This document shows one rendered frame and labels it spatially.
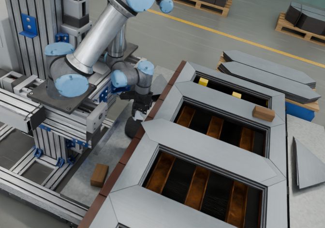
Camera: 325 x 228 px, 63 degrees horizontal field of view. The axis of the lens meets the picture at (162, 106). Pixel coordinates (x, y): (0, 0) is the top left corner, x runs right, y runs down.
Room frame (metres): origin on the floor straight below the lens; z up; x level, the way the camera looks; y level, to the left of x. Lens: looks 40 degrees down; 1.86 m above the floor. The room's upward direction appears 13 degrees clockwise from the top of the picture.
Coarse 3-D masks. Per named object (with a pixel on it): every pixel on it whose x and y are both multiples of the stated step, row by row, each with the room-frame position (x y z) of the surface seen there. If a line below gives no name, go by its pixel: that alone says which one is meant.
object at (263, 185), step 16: (192, 80) 1.57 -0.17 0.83; (224, 80) 1.63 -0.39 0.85; (256, 96) 1.56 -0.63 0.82; (176, 112) 1.18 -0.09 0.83; (224, 112) 1.28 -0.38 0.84; (160, 144) 0.90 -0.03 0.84; (192, 160) 0.86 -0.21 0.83; (144, 176) 0.71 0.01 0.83; (224, 176) 0.82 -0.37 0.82; (240, 176) 0.82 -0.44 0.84
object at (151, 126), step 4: (152, 120) 1.05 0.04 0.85; (156, 120) 1.06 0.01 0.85; (160, 120) 1.07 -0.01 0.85; (148, 124) 1.02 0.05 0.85; (152, 124) 1.02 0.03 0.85; (156, 124) 1.03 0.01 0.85; (144, 128) 0.98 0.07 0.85; (148, 128) 0.99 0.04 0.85; (152, 128) 0.99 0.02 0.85; (148, 132) 0.96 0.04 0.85; (152, 132) 0.96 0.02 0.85; (148, 136) 0.93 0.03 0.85
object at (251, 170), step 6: (246, 150) 0.99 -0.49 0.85; (246, 156) 0.95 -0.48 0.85; (252, 156) 0.96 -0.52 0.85; (258, 156) 0.97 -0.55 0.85; (246, 162) 0.91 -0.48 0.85; (252, 162) 0.92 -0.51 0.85; (258, 162) 0.93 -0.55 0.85; (246, 168) 0.87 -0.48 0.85; (252, 168) 0.88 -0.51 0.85; (258, 168) 0.89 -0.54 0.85; (246, 174) 0.83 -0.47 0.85; (252, 174) 0.84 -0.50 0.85; (258, 174) 0.85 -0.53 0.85; (258, 180) 0.82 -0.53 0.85
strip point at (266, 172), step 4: (260, 160) 0.94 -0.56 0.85; (264, 160) 0.95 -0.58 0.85; (260, 164) 0.92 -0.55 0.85; (264, 164) 0.92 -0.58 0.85; (260, 168) 0.89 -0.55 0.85; (264, 168) 0.90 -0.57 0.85; (268, 168) 0.91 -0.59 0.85; (260, 172) 0.87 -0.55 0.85; (264, 172) 0.87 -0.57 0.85; (268, 172) 0.88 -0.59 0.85; (272, 172) 0.88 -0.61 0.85; (260, 176) 0.84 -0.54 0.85; (264, 176) 0.85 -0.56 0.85; (268, 176) 0.85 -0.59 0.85; (272, 176) 0.86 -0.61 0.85; (260, 180) 0.82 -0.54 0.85; (264, 180) 0.82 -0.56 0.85
